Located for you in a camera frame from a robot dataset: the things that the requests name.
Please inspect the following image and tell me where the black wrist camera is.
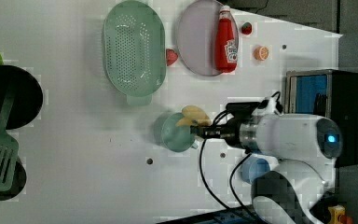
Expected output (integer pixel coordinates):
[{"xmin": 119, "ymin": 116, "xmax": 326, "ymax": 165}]
[{"xmin": 226, "ymin": 102, "xmax": 259, "ymax": 117}]

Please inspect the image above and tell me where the red plush strawberry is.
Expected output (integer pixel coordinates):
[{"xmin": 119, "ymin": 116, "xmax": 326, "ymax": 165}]
[{"xmin": 166, "ymin": 49, "xmax": 178, "ymax": 66}]

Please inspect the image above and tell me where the orange slice toy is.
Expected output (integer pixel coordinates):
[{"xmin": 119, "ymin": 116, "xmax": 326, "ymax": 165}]
[{"xmin": 254, "ymin": 46, "xmax": 269, "ymax": 61}]

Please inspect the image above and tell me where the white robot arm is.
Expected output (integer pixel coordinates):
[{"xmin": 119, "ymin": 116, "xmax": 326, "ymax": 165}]
[{"xmin": 190, "ymin": 113, "xmax": 342, "ymax": 224}]

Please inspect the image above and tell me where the red plush ketchup bottle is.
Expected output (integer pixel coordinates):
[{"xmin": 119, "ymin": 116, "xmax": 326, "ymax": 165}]
[{"xmin": 214, "ymin": 6, "xmax": 238, "ymax": 73}]

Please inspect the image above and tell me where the blue metal frame rail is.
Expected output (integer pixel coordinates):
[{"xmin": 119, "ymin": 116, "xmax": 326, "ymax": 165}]
[{"xmin": 157, "ymin": 207, "xmax": 267, "ymax": 224}]

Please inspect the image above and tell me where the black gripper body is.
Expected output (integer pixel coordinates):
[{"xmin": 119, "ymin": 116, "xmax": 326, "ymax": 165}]
[{"xmin": 214, "ymin": 118, "xmax": 258, "ymax": 149}]

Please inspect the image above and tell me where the blue cup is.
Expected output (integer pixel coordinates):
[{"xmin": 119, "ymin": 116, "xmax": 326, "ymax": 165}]
[{"xmin": 241, "ymin": 156, "xmax": 270, "ymax": 184}]

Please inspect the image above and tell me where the small red strawberry toy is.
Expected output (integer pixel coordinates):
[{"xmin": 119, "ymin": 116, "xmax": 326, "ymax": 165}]
[{"xmin": 241, "ymin": 22, "xmax": 253, "ymax": 35}]

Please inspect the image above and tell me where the silver toaster oven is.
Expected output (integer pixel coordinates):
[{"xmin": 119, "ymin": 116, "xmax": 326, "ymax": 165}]
[{"xmin": 284, "ymin": 69, "xmax": 358, "ymax": 168}]

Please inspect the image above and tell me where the green perforated colander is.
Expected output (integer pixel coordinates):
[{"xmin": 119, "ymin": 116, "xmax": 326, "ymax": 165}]
[{"xmin": 103, "ymin": 0, "xmax": 167, "ymax": 105}]

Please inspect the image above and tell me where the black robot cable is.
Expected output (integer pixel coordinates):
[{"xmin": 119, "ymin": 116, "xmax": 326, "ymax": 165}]
[{"xmin": 198, "ymin": 108, "xmax": 262, "ymax": 218}]

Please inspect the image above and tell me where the small black round pan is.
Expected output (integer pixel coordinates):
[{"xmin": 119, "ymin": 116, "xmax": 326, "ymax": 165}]
[{"xmin": 0, "ymin": 158, "xmax": 27, "ymax": 202}]

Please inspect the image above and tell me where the green slotted spatula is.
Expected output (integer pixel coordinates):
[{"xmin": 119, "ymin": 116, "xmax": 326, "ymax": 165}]
[{"xmin": 0, "ymin": 90, "xmax": 19, "ymax": 191}]

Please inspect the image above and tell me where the large black round pan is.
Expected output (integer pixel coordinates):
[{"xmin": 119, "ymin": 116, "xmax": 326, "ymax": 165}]
[{"xmin": 0, "ymin": 65, "xmax": 43, "ymax": 130}]

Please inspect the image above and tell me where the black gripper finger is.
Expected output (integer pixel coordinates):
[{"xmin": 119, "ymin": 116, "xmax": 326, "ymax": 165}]
[
  {"xmin": 190, "ymin": 126, "xmax": 214, "ymax": 132},
  {"xmin": 194, "ymin": 133, "xmax": 214, "ymax": 139}
]

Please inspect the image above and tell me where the green mug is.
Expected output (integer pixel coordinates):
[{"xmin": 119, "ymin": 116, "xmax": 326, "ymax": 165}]
[{"xmin": 153, "ymin": 112, "xmax": 200, "ymax": 153}]

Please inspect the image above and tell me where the lavender round plate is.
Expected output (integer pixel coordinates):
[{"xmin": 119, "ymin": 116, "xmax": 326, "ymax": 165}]
[{"xmin": 176, "ymin": 0, "xmax": 239, "ymax": 77}]

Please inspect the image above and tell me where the yellow plush peeled banana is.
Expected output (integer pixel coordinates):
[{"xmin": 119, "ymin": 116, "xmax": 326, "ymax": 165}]
[{"xmin": 176, "ymin": 105, "xmax": 212, "ymax": 127}]

